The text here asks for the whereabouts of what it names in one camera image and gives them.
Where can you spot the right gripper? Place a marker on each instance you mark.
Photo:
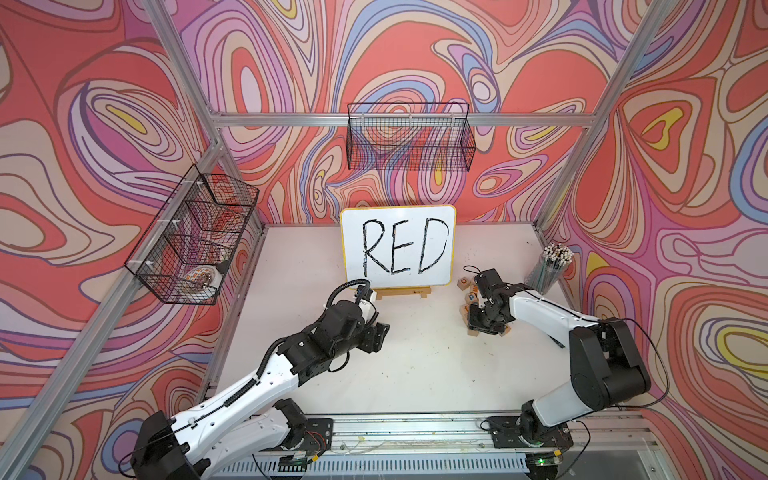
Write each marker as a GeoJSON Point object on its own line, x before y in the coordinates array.
{"type": "Point", "coordinates": [474, 323]}

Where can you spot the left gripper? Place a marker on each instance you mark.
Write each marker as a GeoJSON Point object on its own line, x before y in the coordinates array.
{"type": "Point", "coordinates": [374, 337]}

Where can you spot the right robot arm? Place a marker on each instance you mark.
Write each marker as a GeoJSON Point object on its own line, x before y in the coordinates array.
{"type": "Point", "coordinates": [605, 365]}

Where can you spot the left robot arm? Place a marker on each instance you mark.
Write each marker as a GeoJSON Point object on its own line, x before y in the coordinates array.
{"type": "Point", "coordinates": [256, 413]}

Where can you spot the whiteboard with RED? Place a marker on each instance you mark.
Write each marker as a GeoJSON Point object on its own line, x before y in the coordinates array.
{"type": "Point", "coordinates": [399, 247]}

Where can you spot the cup of pencils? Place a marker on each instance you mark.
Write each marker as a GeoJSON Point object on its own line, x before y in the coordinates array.
{"type": "Point", "coordinates": [551, 264]}

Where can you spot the tape roll in basket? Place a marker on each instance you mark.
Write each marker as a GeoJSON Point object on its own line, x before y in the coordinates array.
{"type": "Point", "coordinates": [200, 283]}

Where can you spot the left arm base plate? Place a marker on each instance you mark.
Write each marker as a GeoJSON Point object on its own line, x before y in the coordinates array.
{"type": "Point", "coordinates": [314, 436]}

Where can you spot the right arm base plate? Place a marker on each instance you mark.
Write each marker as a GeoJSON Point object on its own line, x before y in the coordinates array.
{"type": "Point", "coordinates": [513, 431]}

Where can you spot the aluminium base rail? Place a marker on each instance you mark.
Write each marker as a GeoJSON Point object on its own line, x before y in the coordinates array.
{"type": "Point", "coordinates": [612, 445]}

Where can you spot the back wire basket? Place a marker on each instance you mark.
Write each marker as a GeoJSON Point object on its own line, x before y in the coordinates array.
{"type": "Point", "coordinates": [410, 136]}

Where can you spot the wire basket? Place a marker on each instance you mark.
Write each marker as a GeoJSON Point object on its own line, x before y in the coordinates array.
{"type": "Point", "coordinates": [410, 136]}
{"type": "Point", "coordinates": [201, 223]}

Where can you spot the left wire basket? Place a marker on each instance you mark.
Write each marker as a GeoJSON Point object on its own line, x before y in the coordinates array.
{"type": "Point", "coordinates": [201, 223]}

